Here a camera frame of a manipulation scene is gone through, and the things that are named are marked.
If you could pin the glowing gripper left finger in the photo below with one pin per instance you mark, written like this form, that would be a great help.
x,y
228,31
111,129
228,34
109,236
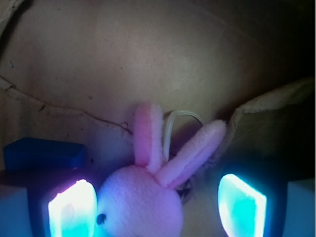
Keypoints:
x,y
72,212

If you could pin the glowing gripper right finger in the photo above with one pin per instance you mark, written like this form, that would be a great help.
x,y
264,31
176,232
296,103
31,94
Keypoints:
x,y
242,208

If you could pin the pink plush bunny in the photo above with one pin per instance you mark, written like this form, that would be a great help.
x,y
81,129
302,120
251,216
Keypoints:
x,y
141,200

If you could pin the blue rectangular block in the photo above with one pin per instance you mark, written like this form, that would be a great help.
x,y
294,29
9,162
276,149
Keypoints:
x,y
33,153

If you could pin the brown paper bag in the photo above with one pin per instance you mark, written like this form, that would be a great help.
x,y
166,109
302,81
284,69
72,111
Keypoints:
x,y
75,70

